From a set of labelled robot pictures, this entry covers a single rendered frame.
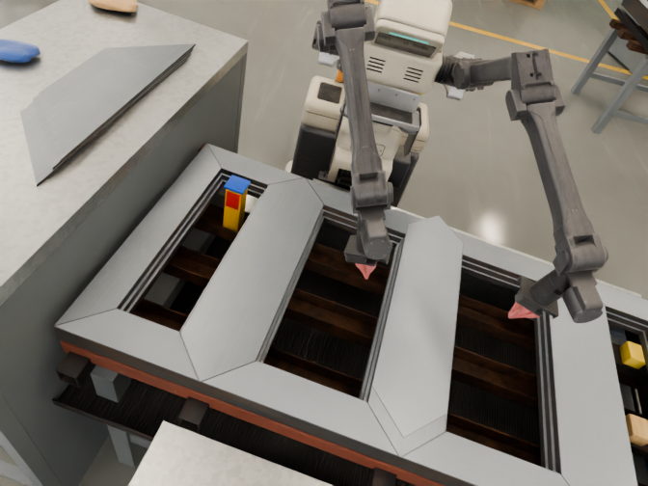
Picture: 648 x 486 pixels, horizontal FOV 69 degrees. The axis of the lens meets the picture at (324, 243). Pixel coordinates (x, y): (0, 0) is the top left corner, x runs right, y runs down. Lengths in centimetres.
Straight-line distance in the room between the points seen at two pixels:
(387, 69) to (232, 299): 89
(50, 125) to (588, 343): 149
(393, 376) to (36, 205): 86
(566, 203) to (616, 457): 61
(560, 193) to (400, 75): 74
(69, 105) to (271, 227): 59
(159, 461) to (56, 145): 73
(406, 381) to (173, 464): 54
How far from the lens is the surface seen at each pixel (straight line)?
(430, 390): 117
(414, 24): 151
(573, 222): 107
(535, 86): 120
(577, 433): 132
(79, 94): 142
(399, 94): 163
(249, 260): 125
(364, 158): 98
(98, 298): 119
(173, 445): 114
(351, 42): 107
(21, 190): 119
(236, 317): 114
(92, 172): 121
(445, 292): 135
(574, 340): 148
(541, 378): 139
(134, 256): 125
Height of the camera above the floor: 183
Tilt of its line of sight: 46 degrees down
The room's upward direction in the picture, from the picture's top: 18 degrees clockwise
